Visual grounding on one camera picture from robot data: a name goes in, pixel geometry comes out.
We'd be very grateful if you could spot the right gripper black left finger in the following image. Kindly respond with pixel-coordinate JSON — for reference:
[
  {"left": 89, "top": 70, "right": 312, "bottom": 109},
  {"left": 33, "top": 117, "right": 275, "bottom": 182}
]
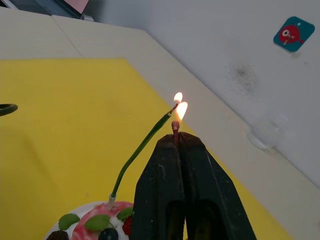
[{"left": 130, "top": 133, "right": 186, "bottom": 240}]

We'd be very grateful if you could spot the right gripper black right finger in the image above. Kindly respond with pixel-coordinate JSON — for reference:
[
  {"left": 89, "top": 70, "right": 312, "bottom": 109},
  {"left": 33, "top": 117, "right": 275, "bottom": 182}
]
[{"left": 178, "top": 132, "right": 258, "bottom": 240}]

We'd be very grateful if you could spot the red-tipped wooden match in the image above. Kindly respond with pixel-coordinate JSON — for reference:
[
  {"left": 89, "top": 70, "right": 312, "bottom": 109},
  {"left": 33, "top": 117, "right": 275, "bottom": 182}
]
[{"left": 171, "top": 120, "right": 181, "bottom": 149}]

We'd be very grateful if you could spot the pink toy cake with fruit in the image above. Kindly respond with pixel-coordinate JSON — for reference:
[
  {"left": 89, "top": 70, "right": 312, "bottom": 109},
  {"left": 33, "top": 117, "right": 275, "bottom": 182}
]
[{"left": 48, "top": 200, "right": 135, "bottom": 240}]

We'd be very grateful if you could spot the thin dark green candle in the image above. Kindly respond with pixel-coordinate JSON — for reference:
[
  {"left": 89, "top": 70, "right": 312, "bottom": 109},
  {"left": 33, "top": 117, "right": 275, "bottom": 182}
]
[
  {"left": 107, "top": 101, "right": 180, "bottom": 210},
  {"left": 0, "top": 103, "right": 19, "bottom": 117}
]

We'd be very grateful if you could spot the clear drinking glass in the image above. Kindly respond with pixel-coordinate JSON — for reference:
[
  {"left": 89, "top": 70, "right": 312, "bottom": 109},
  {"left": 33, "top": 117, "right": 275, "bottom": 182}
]
[{"left": 247, "top": 112, "right": 290, "bottom": 151}]

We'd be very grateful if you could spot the yellow foam mat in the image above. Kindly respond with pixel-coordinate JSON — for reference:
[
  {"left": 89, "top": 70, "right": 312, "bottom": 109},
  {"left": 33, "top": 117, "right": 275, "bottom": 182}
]
[{"left": 0, "top": 58, "right": 296, "bottom": 240}]

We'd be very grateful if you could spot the teal sticker with red fish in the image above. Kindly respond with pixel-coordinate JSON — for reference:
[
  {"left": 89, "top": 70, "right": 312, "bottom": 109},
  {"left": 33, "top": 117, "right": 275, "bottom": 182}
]
[{"left": 273, "top": 16, "right": 315, "bottom": 53}]

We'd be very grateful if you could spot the grey and pink background device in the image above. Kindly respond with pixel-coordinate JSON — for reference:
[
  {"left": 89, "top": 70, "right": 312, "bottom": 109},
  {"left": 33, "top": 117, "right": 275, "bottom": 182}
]
[{"left": 44, "top": 0, "right": 95, "bottom": 22}]

